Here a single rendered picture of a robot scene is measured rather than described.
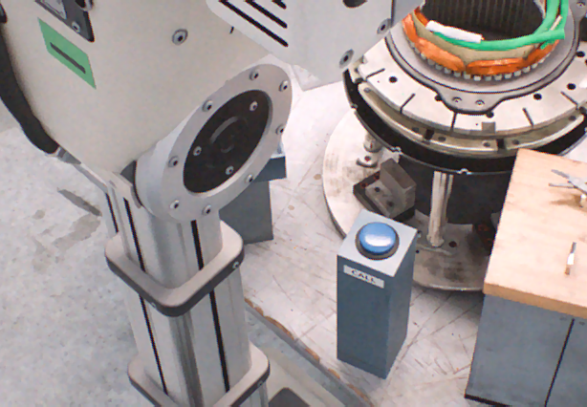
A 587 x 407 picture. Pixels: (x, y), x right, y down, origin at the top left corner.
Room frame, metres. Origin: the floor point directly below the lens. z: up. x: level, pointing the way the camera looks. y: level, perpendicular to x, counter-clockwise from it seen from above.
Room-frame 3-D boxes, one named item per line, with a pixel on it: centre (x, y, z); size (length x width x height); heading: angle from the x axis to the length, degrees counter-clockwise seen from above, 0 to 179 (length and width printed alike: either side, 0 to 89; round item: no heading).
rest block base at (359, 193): (0.94, -0.14, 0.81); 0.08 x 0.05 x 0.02; 31
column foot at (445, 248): (0.87, -0.20, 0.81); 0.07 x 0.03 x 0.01; 68
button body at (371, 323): (0.73, -0.10, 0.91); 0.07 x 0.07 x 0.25; 61
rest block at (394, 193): (0.94, -0.14, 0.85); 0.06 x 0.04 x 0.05; 31
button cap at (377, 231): (0.73, -0.10, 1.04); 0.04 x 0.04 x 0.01
